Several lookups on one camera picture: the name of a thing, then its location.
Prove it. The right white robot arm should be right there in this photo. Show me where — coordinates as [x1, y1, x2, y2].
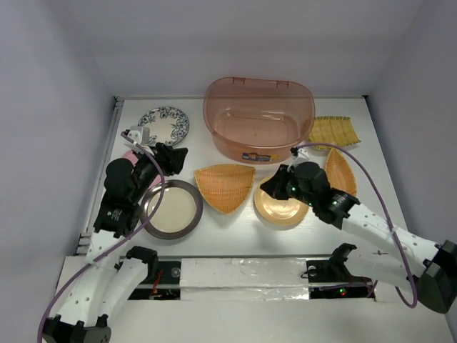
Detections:
[260, 162, 456, 314]

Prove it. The triangular woven bamboo plate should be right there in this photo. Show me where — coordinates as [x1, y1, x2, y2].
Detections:
[194, 164, 256, 214]

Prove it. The metal side rail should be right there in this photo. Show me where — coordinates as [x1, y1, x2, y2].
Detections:
[73, 96, 124, 256]

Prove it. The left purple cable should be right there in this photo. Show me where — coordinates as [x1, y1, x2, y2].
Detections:
[36, 130, 167, 340]

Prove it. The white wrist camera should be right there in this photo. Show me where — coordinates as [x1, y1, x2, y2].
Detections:
[123, 126, 150, 146]
[291, 146, 310, 164]

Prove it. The dark rimmed cream plate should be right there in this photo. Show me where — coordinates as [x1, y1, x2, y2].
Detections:
[141, 180, 204, 240]

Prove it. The white foam front panel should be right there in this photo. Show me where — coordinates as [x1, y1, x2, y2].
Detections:
[179, 258, 309, 301]

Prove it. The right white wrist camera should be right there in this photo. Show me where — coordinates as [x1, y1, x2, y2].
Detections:
[291, 146, 310, 164]

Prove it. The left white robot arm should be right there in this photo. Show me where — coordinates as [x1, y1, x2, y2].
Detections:
[37, 142, 189, 342]

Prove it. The translucent pink plastic bin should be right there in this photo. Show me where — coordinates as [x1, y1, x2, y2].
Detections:
[203, 76, 316, 164]

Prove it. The boat shaped woven plate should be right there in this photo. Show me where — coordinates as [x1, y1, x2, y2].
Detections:
[324, 148, 357, 196]

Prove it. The round orange plastic plate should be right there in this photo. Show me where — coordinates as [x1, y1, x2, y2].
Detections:
[253, 187, 309, 226]

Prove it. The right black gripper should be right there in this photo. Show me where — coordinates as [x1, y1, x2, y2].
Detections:
[260, 163, 316, 207]

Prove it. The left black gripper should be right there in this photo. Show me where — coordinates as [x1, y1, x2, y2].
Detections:
[129, 142, 186, 202]

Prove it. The blue floral ceramic plate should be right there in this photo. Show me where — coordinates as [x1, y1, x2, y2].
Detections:
[138, 106, 190, 146]

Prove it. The pink plastic plate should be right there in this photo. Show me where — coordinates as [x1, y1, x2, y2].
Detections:
[122, 150, 139, 166]

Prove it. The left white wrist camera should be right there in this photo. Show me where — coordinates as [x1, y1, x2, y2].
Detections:
[123, 126, 150, 146]

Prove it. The rectangular green bamboo tray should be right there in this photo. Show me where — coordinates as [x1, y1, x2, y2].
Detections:
[308, 116, 361, 147]

